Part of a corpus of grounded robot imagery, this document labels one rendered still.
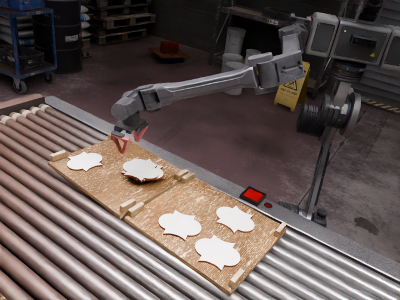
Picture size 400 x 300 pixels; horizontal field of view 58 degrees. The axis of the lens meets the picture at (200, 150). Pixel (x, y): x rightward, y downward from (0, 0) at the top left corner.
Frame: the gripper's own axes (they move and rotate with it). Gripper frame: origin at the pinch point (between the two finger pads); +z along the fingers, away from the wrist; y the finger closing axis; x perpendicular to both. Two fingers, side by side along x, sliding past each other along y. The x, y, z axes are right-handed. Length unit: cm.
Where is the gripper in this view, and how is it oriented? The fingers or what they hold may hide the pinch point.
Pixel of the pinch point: (129, 145)
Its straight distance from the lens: 131.5
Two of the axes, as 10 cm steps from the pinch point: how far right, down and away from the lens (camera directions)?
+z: -1.5, 8.5, 5.1
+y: 3.9, -4.2, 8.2
